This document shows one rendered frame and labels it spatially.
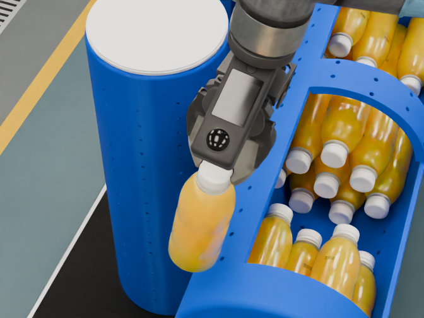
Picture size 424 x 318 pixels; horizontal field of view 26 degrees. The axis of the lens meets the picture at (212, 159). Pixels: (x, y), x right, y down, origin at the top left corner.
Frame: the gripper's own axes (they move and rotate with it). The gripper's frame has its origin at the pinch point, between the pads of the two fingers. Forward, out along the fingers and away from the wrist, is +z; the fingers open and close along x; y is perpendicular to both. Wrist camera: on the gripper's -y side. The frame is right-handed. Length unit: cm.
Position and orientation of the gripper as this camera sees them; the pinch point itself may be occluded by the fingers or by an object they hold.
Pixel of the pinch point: (216, 171)
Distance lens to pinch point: 105.9
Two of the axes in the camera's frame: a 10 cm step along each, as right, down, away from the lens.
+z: -2.0, 6.3, 7.5
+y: 4.2, -6.4, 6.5
